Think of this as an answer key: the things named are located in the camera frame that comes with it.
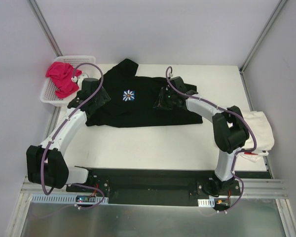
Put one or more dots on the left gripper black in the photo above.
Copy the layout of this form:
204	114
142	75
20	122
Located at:
101	96

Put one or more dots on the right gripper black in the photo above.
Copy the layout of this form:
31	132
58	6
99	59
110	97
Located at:
161	98

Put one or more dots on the black t shirt daisy logo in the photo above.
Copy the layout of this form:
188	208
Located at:
132	101

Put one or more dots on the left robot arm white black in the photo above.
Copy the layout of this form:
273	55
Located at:
46	163

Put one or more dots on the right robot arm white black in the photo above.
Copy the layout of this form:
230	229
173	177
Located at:
230	132

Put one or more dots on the pink t shirt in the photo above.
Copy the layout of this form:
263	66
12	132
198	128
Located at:
61	73

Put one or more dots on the white plastic basket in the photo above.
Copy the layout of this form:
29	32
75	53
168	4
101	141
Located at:
49	88

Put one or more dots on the red white folded shirt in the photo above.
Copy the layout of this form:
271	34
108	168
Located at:
250	154

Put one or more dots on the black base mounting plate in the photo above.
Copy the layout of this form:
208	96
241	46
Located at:
156	187

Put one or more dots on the folded white t shirt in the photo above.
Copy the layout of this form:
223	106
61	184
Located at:
262	131

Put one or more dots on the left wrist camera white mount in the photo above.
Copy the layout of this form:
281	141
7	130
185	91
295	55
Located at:
80	78

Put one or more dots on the right aluminium frame post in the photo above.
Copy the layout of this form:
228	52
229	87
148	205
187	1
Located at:
281	4

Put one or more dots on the aluminium frame post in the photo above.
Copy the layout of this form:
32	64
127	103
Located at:
281	4
44	26

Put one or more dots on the left aluminium frame post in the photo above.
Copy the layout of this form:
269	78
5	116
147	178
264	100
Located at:
44	26

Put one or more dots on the right white cable duct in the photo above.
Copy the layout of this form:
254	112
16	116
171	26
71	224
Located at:
206	202

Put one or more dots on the white cable duct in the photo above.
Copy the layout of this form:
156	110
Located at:
206	202
69	199

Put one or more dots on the left white cable duct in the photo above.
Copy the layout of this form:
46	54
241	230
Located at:
69	199

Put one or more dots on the aluminium rail extrusion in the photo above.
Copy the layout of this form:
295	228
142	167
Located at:
253	188

